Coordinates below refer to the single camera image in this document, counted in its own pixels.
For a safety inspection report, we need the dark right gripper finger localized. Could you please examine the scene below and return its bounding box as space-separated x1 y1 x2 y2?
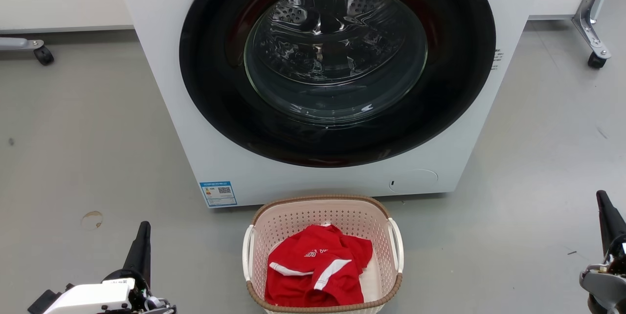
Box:
595 190 626 256

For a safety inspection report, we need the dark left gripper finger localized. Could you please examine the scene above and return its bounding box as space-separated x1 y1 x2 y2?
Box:
122 221 152 286

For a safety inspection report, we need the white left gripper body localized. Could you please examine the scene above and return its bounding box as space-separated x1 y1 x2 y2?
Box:
43 268 177 314

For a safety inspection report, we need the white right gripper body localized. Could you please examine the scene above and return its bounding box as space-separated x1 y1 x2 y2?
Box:
579 242 626 314

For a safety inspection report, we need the beige perforated plastic laundry basket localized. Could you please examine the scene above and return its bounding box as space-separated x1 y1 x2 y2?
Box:
242 195 404 314

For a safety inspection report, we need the blue white energy label sticker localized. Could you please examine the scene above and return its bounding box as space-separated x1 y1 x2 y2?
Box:
200 181 238 207

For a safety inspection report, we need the red sports shirt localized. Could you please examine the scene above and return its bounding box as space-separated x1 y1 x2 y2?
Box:
265 224 374 308

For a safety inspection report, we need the white front-load washing machine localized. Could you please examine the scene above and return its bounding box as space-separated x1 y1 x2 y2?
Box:
109 0 548 209

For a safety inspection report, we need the black round washer door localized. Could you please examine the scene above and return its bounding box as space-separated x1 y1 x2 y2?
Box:
179 0 497 168

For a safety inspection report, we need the grey frame leg with caster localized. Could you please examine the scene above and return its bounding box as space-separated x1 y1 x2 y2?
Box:
571 0 618 69
0 37 55 67

